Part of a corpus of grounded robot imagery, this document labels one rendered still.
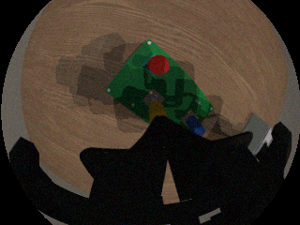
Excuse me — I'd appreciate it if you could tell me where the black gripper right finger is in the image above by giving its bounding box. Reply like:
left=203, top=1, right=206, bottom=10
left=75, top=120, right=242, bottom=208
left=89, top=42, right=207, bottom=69
left=160, top=115, right=252, bottom=202

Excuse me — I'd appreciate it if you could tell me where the green circuit board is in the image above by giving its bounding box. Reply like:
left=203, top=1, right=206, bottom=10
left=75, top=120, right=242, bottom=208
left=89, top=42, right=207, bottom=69
left=105, top=38, right=215, bottom=136

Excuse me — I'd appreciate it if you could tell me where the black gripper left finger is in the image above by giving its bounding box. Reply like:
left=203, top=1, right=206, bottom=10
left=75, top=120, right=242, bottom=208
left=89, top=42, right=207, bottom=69
left=80, top=115, right=169, bottom=196

